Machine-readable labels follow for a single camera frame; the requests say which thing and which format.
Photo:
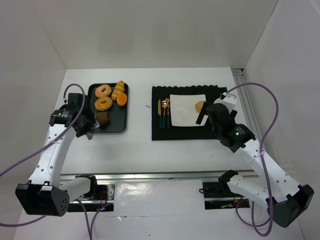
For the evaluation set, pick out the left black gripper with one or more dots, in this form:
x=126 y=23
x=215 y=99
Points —
x=88 y=122

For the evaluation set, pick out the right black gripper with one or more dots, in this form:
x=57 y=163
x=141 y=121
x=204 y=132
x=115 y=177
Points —
x=207 y=110

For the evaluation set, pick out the small tan round bun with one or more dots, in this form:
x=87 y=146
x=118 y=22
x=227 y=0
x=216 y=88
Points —
x=199 y=106

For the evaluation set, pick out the metal tongs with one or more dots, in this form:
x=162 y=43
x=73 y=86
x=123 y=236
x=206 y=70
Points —
x=89 y=135

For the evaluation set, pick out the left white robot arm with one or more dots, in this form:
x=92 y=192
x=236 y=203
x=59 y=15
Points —
x=44 y=194

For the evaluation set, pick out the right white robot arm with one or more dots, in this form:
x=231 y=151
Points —
x=284 y=198

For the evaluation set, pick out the brown chocolate bread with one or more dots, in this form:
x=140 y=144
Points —
x=102 y=117

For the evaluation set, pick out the long bread loaf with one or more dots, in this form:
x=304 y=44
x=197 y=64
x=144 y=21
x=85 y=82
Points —
x=118 y=89

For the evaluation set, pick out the white square plate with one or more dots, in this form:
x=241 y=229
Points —
x=183 y=110

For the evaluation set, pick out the lower glazed donut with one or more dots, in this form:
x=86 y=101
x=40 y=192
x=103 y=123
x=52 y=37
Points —
x=103 y=103

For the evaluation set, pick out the glazed donut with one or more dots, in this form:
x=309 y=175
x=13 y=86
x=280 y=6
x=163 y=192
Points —
x=103 y=103
x=103 y=90

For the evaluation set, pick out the black baking tray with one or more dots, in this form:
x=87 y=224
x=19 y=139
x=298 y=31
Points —
x=117 y=114

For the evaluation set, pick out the upper glazed donut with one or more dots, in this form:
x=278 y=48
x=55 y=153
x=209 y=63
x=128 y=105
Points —
x=103 y=90

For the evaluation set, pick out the round orange bun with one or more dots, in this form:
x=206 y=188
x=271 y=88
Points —
x=122 y=99

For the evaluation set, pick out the black placemat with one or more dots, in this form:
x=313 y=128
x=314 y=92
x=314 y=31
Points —
x=197 y=132

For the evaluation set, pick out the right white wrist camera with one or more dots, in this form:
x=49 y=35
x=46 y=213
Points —
x=227 y=99

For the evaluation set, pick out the gold fork dark handle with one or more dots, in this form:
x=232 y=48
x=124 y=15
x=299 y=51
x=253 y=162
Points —
x=168 y=113

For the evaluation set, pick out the gold spoon dark handle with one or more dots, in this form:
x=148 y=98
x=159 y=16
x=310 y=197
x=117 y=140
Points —
x=164 y=105

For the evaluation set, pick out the aluminium rail right side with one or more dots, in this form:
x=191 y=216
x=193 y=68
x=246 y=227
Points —
x=245 y=100

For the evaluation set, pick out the aluminium rail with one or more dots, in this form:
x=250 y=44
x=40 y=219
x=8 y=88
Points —
x=157 y=176
x=245 y=100

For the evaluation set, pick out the gold knife dark handle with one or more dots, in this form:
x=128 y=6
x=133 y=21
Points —
x=159 y=112

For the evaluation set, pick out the aluminium rail front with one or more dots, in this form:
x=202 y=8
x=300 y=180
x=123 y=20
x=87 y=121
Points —
x=157 y=176

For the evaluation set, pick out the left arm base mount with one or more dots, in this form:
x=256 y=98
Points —
x=102 y=200

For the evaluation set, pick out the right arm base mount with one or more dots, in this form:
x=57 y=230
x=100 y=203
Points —
x=216 y=198

